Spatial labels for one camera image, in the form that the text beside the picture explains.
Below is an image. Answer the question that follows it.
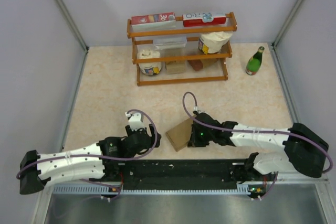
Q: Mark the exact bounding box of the brown cardboard box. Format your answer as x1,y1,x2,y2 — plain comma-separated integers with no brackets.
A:
165,118,193,152

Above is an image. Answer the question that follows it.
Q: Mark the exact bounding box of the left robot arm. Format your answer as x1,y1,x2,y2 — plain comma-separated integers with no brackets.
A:
17,124,161,195

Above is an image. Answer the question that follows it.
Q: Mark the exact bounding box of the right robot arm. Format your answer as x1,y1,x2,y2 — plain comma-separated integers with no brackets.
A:
189,112,329,180

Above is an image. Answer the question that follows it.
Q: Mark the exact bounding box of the red foil wrap box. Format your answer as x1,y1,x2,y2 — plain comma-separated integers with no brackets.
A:
131,12,176,31

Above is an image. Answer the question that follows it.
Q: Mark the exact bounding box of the red white wrap box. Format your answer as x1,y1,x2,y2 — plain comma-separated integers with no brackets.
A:
182,12,226,27

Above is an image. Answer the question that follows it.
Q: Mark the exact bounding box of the small white flour bag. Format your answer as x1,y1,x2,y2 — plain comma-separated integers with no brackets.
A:
136,47,163,77

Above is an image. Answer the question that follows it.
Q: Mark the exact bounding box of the tan block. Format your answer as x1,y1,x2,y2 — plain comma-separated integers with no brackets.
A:
165,61,186,74

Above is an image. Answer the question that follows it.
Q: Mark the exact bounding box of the brown bread loaf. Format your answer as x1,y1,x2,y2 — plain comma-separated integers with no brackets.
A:
188,59,218,71

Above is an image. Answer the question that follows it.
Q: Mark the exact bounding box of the wooden three-tier shelf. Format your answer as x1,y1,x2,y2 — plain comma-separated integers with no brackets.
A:
127,12,238,87

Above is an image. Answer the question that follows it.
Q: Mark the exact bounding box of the clear plastic container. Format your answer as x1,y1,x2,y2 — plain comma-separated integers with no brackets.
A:
153,36,187,50

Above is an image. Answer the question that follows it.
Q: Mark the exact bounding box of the green glass bottle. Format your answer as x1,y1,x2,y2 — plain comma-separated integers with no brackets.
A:
245,46,265,76

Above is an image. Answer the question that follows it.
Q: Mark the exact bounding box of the large white flour bag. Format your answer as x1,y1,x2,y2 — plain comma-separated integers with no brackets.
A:
198,31,233,54

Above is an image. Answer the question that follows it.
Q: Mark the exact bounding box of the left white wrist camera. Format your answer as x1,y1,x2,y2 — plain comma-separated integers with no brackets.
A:
125,112,144,131

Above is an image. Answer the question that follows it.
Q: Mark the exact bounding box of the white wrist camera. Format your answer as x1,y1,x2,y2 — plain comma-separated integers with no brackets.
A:
193,106,205,115
125,112,144,131

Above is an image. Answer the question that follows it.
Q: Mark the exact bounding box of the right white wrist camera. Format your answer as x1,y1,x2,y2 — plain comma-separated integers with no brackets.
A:
193,106,205,115

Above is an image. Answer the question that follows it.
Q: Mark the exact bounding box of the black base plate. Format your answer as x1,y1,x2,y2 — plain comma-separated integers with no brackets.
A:
89,158,278,190

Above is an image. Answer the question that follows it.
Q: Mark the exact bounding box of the grey cable duct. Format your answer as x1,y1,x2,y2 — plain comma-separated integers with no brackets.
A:
52,183,262,195

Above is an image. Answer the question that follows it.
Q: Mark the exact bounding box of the aluminium frame rail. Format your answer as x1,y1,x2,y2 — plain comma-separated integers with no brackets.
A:
39,0,90,51

